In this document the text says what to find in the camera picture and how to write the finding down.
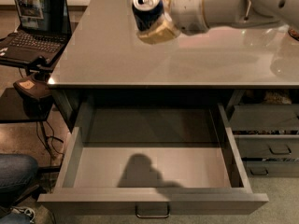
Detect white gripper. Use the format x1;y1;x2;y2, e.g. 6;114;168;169
136;0;208;45

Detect blue pepsi can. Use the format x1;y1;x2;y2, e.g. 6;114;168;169
132;0;164;32

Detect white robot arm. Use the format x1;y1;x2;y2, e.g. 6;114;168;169
132;0;299;44

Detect grey upper side drawer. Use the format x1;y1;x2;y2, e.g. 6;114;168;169
230;104;299;131

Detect open grey top drawer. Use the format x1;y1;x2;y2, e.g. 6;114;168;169
38;102;268;216

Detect grey middle side drawer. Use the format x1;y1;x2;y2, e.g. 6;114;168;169
235;134;299;158

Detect grey lower side drawer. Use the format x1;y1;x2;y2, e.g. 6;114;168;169
243;161;299;177

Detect black open laptop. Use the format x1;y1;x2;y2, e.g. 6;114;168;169
0;0;72;67

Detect yellow sticky note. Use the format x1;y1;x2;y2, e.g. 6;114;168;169
20;80;35;90

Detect black laptop stand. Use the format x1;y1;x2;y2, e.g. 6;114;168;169
0;65;53;123

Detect black cables on floor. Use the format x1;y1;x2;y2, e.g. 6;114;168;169
35;120;65;173

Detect metal drawer handle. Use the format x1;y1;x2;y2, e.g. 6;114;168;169
135;203;170;219

